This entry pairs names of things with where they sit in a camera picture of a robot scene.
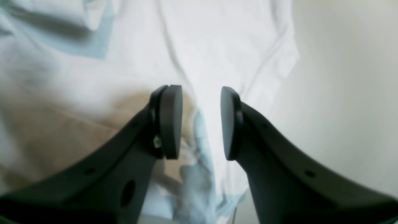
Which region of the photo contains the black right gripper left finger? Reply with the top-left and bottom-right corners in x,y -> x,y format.
1,85 -> 183,224

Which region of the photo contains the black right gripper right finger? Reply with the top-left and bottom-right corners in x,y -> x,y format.
220,86 -> 398,224

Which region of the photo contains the white T-shirt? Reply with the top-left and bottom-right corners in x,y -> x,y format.
1,0 -> 299,224

